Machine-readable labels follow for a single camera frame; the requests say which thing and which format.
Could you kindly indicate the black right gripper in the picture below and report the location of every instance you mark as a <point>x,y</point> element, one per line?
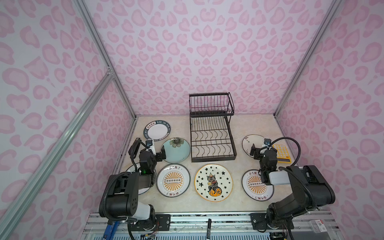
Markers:
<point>263,151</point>

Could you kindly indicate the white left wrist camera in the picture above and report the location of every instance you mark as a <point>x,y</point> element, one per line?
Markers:
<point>151,146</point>

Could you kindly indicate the black marker pen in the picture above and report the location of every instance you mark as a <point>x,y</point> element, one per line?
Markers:
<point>208,235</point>

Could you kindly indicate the left orange sunburst plate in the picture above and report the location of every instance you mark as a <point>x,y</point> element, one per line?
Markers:
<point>173,180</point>

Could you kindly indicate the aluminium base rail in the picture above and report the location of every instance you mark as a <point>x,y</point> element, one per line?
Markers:
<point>225,226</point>

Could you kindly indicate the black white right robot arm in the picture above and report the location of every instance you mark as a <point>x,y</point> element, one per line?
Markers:
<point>310,189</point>

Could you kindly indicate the yellow calculator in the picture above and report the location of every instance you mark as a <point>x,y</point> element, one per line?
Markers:
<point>283,154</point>

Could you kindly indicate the light blue flower plate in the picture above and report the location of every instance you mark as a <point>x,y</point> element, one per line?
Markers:
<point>176,150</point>

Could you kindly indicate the cat pumpkin star plate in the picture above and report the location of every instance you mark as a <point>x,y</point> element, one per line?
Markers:
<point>213,183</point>

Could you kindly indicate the right orange sunburst plate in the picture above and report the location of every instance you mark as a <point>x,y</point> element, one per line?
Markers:
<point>254,188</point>

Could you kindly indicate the diagonal aluminium frame bar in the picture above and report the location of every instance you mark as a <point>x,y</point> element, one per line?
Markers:
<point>19,207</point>

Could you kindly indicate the black two-tier dish rack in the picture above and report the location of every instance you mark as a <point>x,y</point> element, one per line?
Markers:
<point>210,131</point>

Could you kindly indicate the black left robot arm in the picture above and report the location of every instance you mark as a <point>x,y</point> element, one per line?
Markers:
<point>120,199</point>

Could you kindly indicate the orange sunburst plate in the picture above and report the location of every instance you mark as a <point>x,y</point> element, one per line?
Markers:
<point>254,188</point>
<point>173,180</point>

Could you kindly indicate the white floral speckled plate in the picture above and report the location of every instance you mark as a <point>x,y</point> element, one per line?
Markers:
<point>252,140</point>

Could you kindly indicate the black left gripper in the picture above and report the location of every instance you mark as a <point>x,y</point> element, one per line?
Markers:
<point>147,152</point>

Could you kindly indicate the white red label tag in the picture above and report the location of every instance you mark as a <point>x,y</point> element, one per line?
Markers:
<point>318,226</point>

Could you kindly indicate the green-rim lettered white plate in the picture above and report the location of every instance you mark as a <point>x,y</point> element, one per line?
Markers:
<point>157,130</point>

